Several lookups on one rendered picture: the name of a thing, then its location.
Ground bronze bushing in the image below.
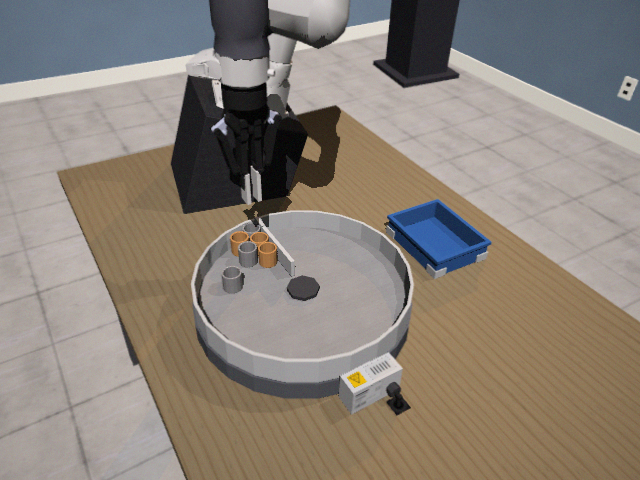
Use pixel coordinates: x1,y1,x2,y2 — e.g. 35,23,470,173
250,232,269,253
258,242,277,268
230,231,249,257

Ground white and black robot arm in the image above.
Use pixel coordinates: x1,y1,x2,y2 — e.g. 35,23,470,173
186,0,350,119

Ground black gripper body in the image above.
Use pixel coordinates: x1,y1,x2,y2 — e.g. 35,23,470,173
221,82,270,135

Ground grey metal bushing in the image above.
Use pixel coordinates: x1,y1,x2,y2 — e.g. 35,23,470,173
221,266,243,294
242,222,261,241
238,241,258,267

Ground blue plastic crate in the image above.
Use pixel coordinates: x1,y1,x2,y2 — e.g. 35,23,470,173
386,199,492,279

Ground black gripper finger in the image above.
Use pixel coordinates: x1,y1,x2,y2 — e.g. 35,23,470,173
249,110,282,202
210,118,251,205

